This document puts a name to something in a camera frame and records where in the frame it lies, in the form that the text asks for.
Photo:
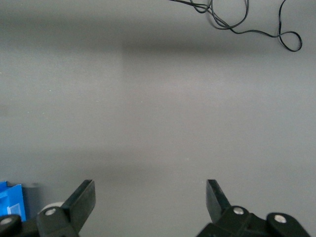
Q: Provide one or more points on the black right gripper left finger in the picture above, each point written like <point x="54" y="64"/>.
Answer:
<point x="56" y="222"/>

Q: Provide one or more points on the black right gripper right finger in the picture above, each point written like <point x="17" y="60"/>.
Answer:
<point x="237" y="222"/>

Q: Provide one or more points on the blue plastic storage bin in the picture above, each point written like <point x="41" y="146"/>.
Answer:
<point x="12" y="197"/>

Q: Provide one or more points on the dark grey table mat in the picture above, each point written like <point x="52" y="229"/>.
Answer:
<point x="158" y="123"/>

